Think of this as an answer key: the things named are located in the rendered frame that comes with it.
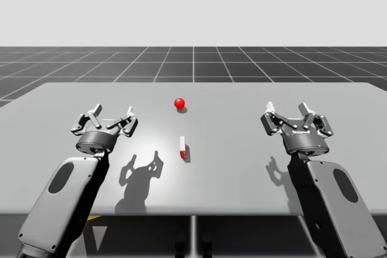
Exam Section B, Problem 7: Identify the red and white carton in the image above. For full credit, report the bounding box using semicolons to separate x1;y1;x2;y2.
178;135;191;160

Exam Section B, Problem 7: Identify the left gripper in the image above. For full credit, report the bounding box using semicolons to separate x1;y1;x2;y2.
70;103;139;155

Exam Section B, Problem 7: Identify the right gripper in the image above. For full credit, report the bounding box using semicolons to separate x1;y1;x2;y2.
260;101;334;156

